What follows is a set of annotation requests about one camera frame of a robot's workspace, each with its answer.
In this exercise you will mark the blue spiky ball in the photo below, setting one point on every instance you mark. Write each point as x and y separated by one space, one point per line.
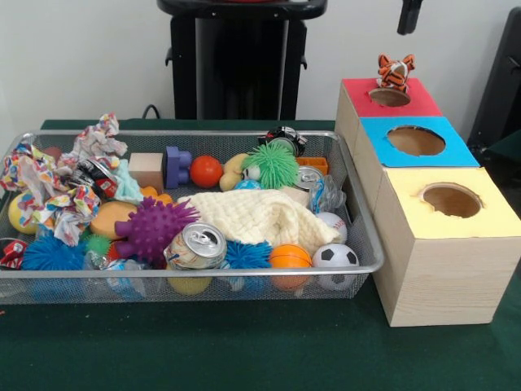
55 252

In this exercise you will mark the purple spiky ball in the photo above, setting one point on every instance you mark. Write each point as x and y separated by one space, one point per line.
155 230

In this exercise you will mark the black chair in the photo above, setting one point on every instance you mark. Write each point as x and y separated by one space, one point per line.
505 90

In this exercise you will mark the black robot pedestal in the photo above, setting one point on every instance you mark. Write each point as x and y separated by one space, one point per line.
236 65

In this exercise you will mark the crushed silver can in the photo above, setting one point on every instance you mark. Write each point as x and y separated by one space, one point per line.
199 244

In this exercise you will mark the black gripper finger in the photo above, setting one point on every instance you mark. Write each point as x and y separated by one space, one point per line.
409 16

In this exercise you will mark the clear mesh bin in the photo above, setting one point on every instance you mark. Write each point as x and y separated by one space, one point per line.
370 244

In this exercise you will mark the colourful patterned cloth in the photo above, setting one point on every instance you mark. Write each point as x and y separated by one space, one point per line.
57 191

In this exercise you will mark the orange striped tiger toy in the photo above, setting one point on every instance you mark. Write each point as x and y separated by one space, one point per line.
396 75

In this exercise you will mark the cream knitted cloth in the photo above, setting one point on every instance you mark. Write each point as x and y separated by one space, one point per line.
260 218

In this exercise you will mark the small orange basketball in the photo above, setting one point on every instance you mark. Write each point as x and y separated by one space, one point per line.
291 257

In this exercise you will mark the plain wooden cube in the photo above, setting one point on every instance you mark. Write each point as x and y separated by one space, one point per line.
147 169

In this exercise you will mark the small soccer ball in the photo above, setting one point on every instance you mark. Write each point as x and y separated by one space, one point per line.
336 257

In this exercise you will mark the green fuzzy toy with eyes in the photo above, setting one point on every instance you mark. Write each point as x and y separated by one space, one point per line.
275 167

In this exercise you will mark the wooden box with three holes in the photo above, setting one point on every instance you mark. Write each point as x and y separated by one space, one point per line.
440 277

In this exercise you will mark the small red ball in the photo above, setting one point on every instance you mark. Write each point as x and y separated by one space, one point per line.
207 171

